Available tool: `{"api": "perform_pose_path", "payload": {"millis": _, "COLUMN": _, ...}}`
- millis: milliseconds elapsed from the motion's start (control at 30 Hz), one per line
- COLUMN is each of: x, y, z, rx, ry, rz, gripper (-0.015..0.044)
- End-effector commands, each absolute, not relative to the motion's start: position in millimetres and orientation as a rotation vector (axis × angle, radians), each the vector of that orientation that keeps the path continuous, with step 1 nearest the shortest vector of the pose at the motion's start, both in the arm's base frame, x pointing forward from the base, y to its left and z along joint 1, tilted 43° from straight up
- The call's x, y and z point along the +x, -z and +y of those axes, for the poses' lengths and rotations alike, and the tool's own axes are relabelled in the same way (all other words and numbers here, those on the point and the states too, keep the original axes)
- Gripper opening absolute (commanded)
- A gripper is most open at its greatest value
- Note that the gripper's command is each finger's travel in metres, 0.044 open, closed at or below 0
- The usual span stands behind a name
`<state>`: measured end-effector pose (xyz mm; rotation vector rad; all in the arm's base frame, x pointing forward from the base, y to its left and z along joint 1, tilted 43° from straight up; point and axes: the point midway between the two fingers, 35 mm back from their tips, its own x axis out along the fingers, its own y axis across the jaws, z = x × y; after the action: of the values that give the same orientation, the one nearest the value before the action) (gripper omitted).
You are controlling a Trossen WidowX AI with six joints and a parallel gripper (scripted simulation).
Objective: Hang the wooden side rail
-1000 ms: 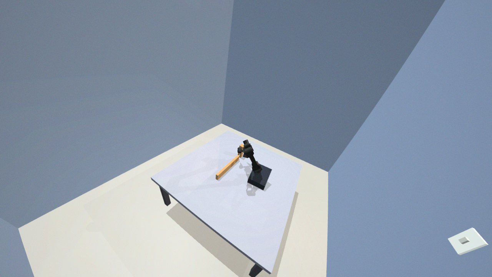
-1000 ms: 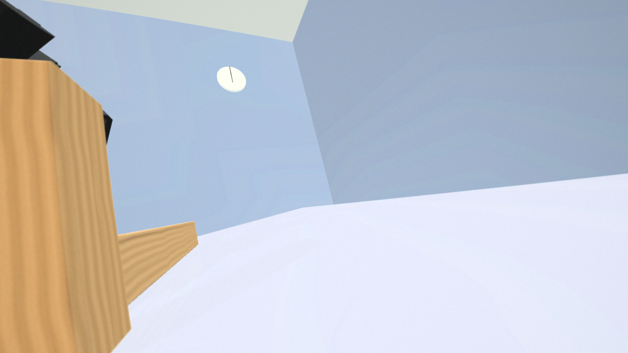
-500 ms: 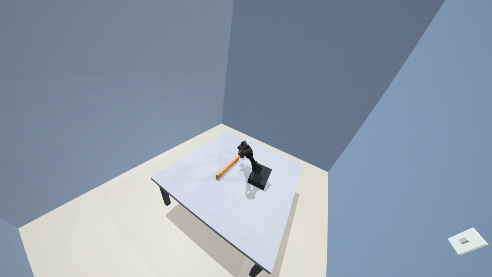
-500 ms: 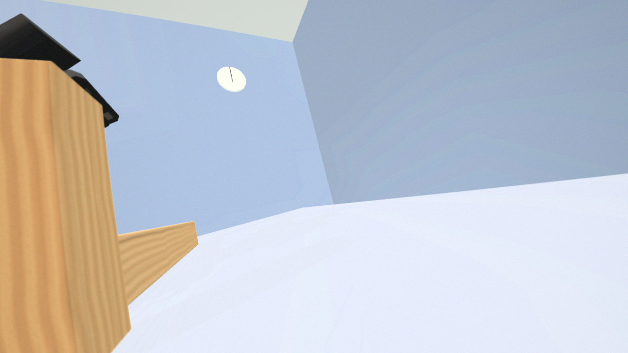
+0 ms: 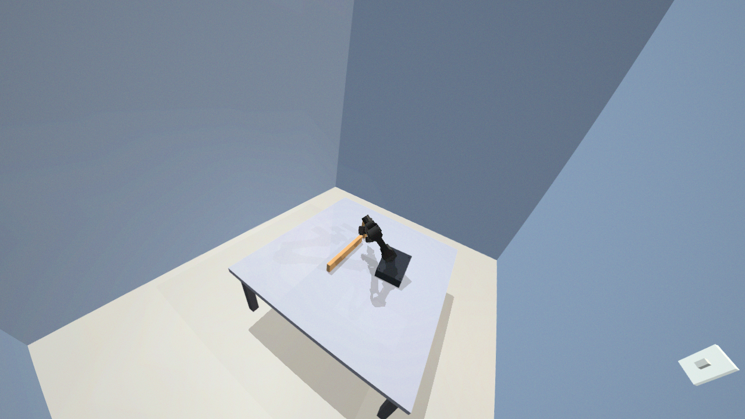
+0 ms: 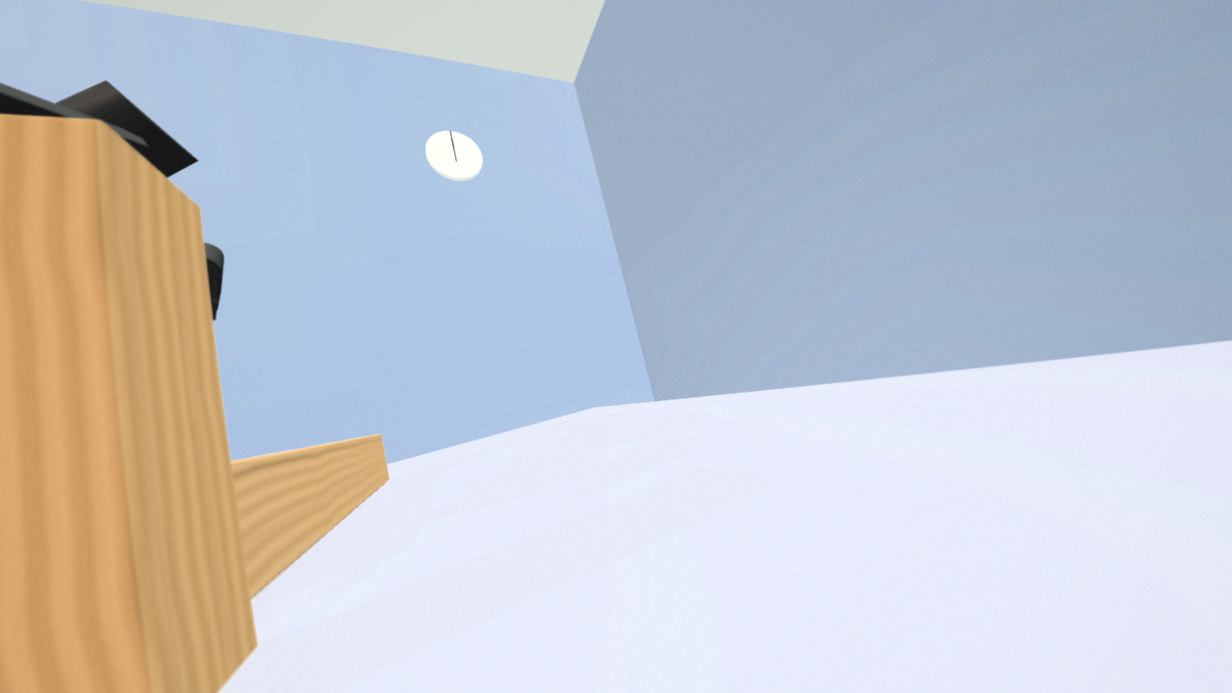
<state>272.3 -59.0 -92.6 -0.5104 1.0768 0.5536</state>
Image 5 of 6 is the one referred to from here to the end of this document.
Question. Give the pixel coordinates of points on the wooden board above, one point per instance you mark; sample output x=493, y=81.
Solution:
x=344, y=253

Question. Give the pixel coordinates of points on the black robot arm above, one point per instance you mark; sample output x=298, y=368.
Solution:
x=373, y=232

